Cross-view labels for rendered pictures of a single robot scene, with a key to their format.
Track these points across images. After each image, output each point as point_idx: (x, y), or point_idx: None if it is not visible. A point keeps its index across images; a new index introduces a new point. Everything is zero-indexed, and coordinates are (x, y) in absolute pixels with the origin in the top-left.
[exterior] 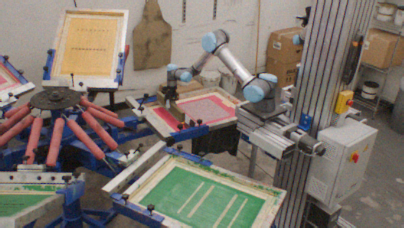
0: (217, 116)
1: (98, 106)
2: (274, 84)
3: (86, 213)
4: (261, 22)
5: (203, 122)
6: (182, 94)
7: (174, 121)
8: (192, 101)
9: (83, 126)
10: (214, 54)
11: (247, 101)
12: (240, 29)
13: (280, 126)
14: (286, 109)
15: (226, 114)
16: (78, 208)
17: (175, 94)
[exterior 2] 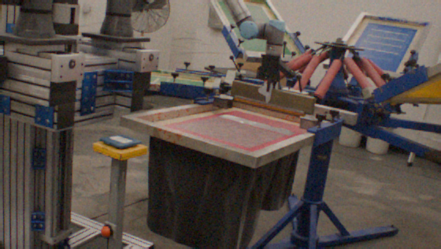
0: (198, 124)
1: (327, 73)
2: None
3: (309, 217)
4: None
5: (213, 118)
6: (300, 137)
7: (257, 118)
8: (271, 142)
9: (335, 101)
10: None
11: (143, 50)
12: None
13: (90, 39)
14: (83, 32)
15: (183, 127)
16: (305, 187)
17: (261, 66)
